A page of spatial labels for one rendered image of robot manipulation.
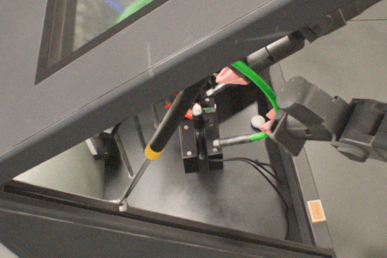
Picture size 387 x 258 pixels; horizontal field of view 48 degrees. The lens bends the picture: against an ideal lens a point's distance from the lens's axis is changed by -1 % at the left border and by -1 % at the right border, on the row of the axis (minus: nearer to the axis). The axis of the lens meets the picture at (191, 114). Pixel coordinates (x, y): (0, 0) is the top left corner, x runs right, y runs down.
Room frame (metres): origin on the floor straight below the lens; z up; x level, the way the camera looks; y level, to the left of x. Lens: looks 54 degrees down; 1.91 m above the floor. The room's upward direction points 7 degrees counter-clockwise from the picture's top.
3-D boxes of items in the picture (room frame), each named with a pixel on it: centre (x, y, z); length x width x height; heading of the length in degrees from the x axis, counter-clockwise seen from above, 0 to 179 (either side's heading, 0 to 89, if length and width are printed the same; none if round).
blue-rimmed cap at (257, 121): (0.73, -0.19, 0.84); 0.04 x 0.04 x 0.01
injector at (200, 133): (0.60, -0.02, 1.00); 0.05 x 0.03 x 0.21; 90
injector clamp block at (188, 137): (0.72, -0.01, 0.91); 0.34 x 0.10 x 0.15; 0
